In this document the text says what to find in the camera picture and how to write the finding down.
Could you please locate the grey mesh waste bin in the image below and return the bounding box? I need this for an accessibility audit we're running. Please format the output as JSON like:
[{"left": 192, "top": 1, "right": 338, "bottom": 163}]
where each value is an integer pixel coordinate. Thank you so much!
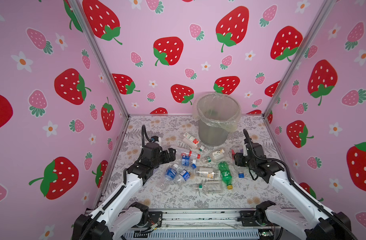
[{"left": 197, "top": 92, "right": 242, "bottom": 147}]

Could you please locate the square clear bottle crane label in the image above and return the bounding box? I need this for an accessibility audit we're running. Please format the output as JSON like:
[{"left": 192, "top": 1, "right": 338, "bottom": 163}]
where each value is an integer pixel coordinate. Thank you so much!
[{"left": 202, "top": 148, "right": 226, "bottom": 163}]

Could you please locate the translucent yellow bin liner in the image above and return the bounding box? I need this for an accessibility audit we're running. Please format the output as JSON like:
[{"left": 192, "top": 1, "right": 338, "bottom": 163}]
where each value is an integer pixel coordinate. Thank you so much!
[{"left": 192, "top": 93, "right": 242, "bottom": 132}]

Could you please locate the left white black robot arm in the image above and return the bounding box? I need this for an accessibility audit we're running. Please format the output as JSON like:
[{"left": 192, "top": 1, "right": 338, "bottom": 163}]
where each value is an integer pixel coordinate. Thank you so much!
[{"left": 72, "top": 142, "right": 176, "bottom": 240}]

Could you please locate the Pocari bottle blue label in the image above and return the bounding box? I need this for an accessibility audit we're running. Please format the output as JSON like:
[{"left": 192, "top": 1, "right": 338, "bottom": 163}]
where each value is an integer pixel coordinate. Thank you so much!
[{"left": 159, "top": 164, "right": 178, "bottom": 190}]

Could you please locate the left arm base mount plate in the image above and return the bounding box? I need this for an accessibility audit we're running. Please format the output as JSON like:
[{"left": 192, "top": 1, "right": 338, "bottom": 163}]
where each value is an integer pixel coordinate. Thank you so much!
[{"left": 134, "top": 211, "right": 163, "bottom": 229}]

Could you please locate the green Sprite bottle yellow cap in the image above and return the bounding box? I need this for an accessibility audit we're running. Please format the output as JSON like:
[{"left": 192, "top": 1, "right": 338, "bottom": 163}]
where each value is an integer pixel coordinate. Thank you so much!
[{"left": 218, "top": 161, "right": 233, "bottom": 190}]

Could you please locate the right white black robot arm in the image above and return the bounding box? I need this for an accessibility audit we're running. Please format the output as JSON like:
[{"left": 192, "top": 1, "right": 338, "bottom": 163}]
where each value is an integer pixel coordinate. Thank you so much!
[{"left": 231, "top": 142, "right": 356, "bottom": 240}]

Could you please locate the clear bottle blue label white cap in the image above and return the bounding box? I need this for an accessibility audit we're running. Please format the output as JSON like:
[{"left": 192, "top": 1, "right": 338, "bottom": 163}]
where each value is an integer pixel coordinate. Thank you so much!
[{"left": 180, "top": 153, "right": 197, "bottom": 169}]

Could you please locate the clear bottle with green ring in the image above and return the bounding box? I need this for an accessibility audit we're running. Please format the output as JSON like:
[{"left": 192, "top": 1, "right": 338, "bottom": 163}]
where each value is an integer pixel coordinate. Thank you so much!
[{"left": 193, "top": 181, "right": 223, "bottom": 194}]

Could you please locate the clear bottle beige label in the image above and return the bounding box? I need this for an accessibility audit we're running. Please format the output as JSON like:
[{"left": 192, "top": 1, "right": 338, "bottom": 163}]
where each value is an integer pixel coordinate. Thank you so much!
[{"left": 195, "top": 167, "right": 220, "bottom": 179}]

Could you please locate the bottle with red white label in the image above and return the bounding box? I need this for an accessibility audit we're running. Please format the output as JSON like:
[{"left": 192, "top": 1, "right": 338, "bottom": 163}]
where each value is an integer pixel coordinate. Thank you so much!
[{"left": 183, "top": 133, "right": 205, "bottom": 152}]

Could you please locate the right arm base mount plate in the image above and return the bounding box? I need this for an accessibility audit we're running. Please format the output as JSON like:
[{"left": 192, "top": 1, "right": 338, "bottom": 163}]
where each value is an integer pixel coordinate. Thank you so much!
[{"left": 237, "top": 210, "right": 276, "bottom": 227}]

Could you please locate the aluminium front rail frame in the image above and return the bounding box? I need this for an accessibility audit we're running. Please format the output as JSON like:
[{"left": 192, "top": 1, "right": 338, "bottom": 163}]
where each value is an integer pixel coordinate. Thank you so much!
[{"left": 120, "top": 209, "right": 301, "bottom": 240}]

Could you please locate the clear bottle with blue cap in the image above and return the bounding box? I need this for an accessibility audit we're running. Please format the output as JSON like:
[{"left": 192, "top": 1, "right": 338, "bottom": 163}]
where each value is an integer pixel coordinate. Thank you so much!
[{"left": 237, "top": 168, "right": 246, "bottom": 179}]

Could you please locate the white bottle with red cap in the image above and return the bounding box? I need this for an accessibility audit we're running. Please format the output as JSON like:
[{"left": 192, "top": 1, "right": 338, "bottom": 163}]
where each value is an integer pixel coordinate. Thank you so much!
[{"left": 171, "top": 145, "right": 201, "bottom": 159}]

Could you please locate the Pepsi water bottle blue label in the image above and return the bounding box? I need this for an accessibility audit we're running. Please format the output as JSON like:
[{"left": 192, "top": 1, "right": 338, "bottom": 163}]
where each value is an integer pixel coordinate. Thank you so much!
[{"left": 176, "top": 169, "right": 191, "bottom": 185}]

